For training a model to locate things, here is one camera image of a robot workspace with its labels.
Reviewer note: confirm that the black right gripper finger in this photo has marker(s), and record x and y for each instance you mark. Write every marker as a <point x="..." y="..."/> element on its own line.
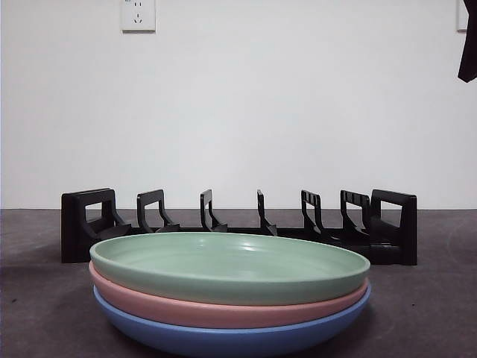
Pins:
<point x="469" y="44"/>

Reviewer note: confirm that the green round plate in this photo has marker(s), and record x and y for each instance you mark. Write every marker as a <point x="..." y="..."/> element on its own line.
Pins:
<point x="223" y="268"/>

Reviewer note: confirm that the pink round plate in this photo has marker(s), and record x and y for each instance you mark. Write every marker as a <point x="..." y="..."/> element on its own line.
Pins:
<point x="223" y="313"/>

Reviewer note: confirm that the blue round plate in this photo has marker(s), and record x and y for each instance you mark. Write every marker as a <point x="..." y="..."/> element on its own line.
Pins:
<point x="223" y="343"/>

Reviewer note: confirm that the black plastic dish rack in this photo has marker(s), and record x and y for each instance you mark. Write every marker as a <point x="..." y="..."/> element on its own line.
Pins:
<point x="406" y="231"/>

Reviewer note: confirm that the white wall socket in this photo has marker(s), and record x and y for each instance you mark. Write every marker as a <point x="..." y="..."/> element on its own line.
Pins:
<point x="138" y="16"/>
<point x="460" y="15"/>

